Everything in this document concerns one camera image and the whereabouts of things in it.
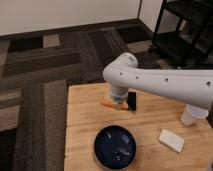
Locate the orange pepper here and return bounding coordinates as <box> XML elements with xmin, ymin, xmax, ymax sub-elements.
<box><xmin>100</xmin><ymin>100</ymin><xmax>129</xmax><ymax>110</ymax></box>

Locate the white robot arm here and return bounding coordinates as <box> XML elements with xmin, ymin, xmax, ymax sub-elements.
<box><xmin>103</xmin><ymin>53</ymin><xmax>213</xmax><ymax>110</ymax></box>

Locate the dark blue ceramic bowl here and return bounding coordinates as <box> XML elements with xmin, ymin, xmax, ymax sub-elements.
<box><xmin>93</xmin><ymin>125</ymin><xmax>136</xmax><ymax>170</ymax></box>

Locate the black rectangular block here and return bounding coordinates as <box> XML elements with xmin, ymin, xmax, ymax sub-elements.
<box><xmin>127</xmin><ymin>92</ymin><xmax>137</xmax><ymax>111</ymax></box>

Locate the white rectangular sponge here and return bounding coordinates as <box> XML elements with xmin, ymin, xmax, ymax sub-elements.
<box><xmin>159</xmin><ymin>129</ymin><xmax>185</xmax><ymax>153</ymax></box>

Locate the white paper cup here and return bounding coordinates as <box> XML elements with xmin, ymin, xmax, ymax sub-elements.
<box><xmin>181</xmin><ymin>104</ymin><xmax>209</xmax><ymax>126</ymax></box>

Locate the black metal shelf rack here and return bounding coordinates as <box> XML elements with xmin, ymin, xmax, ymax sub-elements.
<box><xmin>149</xmin><ymin>0</ymin><xmax>213</xmax><ymax>66</ymax></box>

